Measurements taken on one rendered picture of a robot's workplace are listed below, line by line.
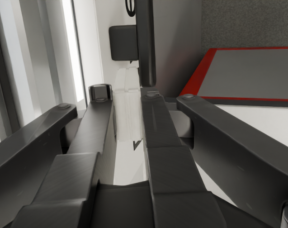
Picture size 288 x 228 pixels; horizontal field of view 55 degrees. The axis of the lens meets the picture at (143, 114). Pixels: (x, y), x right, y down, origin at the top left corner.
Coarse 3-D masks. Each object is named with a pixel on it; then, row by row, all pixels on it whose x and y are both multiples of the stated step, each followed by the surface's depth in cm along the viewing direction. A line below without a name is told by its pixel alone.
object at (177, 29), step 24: (168, 0) 49; (192, 0) 75; (168, 24) 50; (192, 24) 77; (168, 48) 50; (192, 48) 80; (168, 72) 52; (192, 72) 82; (168, 96) 53; (144, 168) 40
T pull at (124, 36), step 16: (144, 0) 20; (144, 16) 21; (112, 32) 22; (128, 32) 21; (144, 32) 21; (112, 48) 22; (128, 48) 22; (144, 48) 21; (144, 64) 22; (144, 80) 22
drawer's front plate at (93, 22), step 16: (80, 0) 20; (96, 0) 20; (112, 0) 23; (128, 0) 26; (80, 16) 20; (96, 16) 20; (112, 16) 23; (128, 16) 26; (80, 32) 21; (96, 32) 20; (80, 48) 21; (96, 48) 21; (96, 64) 21; (112, 64) 23; (128, 64) 27; (96, 80) 22; (112, 80) 23; (128, 144) 28; (128, 160) 28; (128, 176) 28
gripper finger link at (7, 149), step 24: (48, 120) 12; (0, 144) 10; (24, 144) 10; (48, 144) 11; (0, 168) 8; (24, 168) 10; (48, 168) 11; (0, 192) 8; (24, 192) 10; (0, 216) 8
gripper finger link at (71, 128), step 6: (114, 108) 15; (78, 114) 14; (114, 114) 15; (72, 120) 13; (78, 120) 13; (114, 120) 14; (66, 126) 13; (72, 126) 13; (78, 126) 14; (114, 126) 14; (60, 132) 13; (66, 132) 13; (72, 132) 13; (114, 132) 15; (60, 138) 14; (66, 138) 13; (72, 138) 14; (66, 144) 14
